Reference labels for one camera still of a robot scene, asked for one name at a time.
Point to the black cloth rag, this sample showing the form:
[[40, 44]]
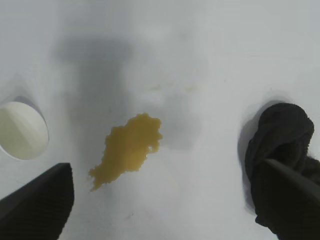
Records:
[[280, 130]]

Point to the yellow liquid spill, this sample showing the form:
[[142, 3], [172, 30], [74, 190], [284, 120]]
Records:
[[127, 147]]

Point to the white paper cup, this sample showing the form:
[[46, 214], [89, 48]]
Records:
[[20, 130]]

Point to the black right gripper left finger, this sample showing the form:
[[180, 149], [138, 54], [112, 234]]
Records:
[[35, 210]]

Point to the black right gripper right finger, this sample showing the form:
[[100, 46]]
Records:
[[292, 207]]

